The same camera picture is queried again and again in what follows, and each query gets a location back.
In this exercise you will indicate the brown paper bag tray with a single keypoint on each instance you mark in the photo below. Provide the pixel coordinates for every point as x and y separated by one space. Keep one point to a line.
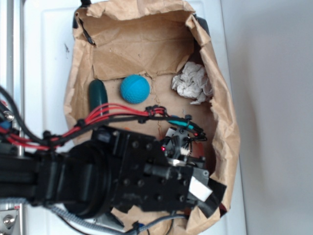
155 38

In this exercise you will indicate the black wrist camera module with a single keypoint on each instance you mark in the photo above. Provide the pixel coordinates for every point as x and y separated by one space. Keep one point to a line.
182 143

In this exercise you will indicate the blue dimpled ball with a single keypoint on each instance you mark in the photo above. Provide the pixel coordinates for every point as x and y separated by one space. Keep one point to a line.
135 89

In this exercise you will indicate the crumpled white paper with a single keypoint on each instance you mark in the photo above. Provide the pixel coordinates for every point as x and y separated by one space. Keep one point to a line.
193 83

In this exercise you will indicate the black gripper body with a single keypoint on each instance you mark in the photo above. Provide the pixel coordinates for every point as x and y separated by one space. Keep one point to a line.
141 176

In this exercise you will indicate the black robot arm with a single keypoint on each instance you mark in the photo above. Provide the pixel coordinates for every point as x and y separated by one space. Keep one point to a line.
79 179

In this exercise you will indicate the aluminium rail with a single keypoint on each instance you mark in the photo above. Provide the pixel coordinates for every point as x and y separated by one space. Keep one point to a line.
12 50

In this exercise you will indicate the dark green toy cucumber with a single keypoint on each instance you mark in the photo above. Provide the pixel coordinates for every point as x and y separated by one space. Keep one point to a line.
97 94

